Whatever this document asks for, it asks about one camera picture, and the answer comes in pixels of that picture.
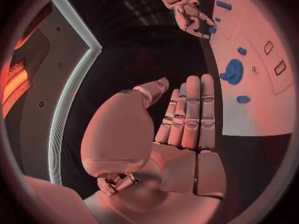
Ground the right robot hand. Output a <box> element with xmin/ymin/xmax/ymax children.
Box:
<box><xmin>173</xmin><ymin>3</ymin><xmax>217</xmax><ymax>40</ymax></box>

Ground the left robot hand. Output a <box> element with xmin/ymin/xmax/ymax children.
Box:
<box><xmin>80</xmin><ymin>74</ymin><xmax>228</xmax><ymax>224</ymax></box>

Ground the white task board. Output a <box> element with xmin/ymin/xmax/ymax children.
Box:
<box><xmin>208</xmin><ymin>0</ymin><xmax>296</xmax><ymax>137</ymax></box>

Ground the blue long cylinder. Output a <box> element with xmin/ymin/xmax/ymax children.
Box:
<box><xmin>215</xmin><ymin>0</ymin><xmax>234</xmax><ymax>11</ymax></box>

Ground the blue gear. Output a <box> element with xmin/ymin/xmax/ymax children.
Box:
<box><xmin>219</xmin><ymin>58</ymin><xmax>244</xmax><ymax>85</ymax></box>

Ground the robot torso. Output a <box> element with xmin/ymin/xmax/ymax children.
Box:
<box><xmin>4</xmin><ymin>0</ymin><xmax>103</xmax><ymax>185</ymax></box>

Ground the glowing light bar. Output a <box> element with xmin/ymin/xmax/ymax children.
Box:
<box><xmin>0</xmin><ymin>59</ymin><xmax>34</xmax><ymax>118</ymax></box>

